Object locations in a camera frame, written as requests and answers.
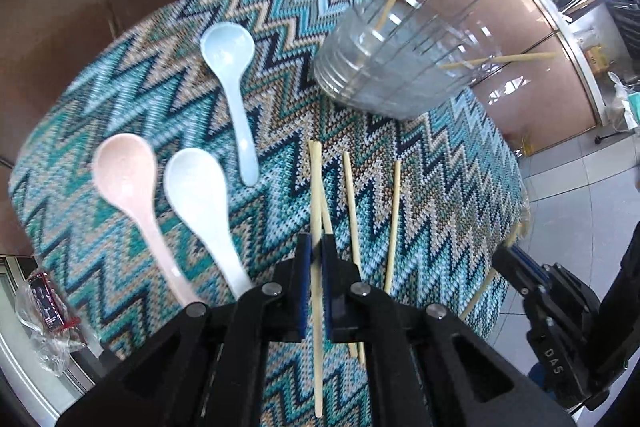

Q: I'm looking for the black dish rack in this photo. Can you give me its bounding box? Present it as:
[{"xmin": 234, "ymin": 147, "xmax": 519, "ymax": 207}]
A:
[{"xmin": 605, "ymin": 0, "xmax": 640, "ymax": 61}]

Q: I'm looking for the zigzag patterned table cloth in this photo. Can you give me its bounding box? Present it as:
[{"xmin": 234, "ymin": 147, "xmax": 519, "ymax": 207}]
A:
[{"xmin": 6, "ymin": 0, "xmax": 528, "ymax": 427}]

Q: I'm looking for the white plastic spoon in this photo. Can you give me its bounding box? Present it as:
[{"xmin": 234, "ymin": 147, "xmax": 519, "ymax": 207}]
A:
[{"xmin": 163, "ymin": 147, "xmax": 253, "ymax": 299}]

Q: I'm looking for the plastic bag with red item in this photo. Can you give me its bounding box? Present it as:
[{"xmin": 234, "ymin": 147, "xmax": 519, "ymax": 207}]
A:
[{"xmin": 15, "ymin": 269, "xmax": 86, "ymax": 377}]

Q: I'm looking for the pink plastic spoon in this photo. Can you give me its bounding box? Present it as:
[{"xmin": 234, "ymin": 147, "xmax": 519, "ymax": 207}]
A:
[{"xmin": 91, "ymin": 133, "xmax": 200, "ymax": 307}]

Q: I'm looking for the yellow oil bottle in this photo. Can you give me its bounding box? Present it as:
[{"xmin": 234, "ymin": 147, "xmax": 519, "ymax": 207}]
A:
[{"xmin": 584, "ymin": 44, "xmax": 610, "ymax": 76}]

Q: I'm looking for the clear wire utensil holder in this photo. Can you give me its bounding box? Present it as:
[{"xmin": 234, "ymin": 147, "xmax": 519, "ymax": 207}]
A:
[{"xmin": 312, "ymin": 0, "xmax": 499, "ymax": 120}]

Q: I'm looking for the light blue plastic spoon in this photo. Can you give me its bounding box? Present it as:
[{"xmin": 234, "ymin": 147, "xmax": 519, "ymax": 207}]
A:
[{"xmin": 200, "ymin": 22, "xmax": 259, "ymax": 186}]

